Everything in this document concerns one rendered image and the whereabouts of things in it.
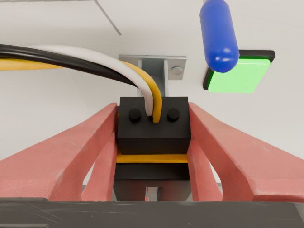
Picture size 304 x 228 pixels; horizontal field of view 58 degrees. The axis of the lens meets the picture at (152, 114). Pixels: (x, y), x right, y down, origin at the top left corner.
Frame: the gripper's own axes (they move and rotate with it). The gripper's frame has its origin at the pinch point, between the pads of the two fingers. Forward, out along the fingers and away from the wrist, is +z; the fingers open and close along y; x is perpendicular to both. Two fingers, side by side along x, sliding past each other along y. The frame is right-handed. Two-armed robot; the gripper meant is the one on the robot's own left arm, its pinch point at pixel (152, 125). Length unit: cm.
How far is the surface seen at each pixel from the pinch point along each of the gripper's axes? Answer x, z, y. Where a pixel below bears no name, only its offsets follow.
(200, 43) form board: -1.0, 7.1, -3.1
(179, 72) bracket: 1.3, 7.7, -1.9
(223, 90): 2.8, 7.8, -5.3
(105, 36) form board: -1.6, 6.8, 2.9
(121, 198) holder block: 5.5, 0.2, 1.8
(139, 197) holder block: 5.2, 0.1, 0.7
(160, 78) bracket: 1.9, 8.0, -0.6
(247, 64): 0.2, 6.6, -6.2
